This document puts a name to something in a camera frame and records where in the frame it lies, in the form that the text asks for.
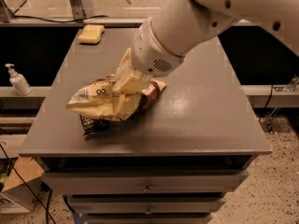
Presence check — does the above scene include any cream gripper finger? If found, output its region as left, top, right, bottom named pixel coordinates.
left=117, top=93, right=142, bottom=120

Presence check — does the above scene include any brown sea salt chip bag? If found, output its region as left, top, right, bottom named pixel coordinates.
left=66, top=76, right=166, bottom=121

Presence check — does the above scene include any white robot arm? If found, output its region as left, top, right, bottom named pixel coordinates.
left=112, top=0, right=299, bottom=95

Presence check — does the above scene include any black rxbar chocolate bar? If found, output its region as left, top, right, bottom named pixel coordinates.
left=80, top=116, right=108, bottom=137

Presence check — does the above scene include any yellow sponge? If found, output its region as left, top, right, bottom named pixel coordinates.
left=78, top=24, right=105, bottom=45

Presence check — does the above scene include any grey drawer cabinet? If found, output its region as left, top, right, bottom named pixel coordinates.
left=18, top=26, right=273, bottom=224

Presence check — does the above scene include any middle grey drawer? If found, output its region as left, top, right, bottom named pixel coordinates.
left=69, top=195, right=224, bottom=214

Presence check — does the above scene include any grey drawer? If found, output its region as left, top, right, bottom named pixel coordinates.
left=86, top=214, right=212, bottom=224
left=42, top=170, right=249, bottom=195
left=69, top=195, right=224, bottom=214

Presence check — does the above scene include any top grey drawer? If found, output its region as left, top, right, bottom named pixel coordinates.
left=42, top=170, right=249, bottom=195

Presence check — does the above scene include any white pump lotion bottle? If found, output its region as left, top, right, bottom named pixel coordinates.
left=6, top=63, right=32, bottom=96

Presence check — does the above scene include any bottom grey drawer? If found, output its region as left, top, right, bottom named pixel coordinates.
left=86, top=214, right=212, bottom=224

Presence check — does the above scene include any cardboard box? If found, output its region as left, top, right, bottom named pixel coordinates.
left=0, top=157, right=44, bottom=214

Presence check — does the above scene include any metal frame post left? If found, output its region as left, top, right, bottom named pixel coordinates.
left=69, top=0, right=95, bottom=20

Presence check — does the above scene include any black cable on shelf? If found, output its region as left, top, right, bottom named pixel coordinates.
left=0, top=0, right=108, bottom=24

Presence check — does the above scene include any black floor cable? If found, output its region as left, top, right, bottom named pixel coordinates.
left=0, top=142, right=57, bottom=224

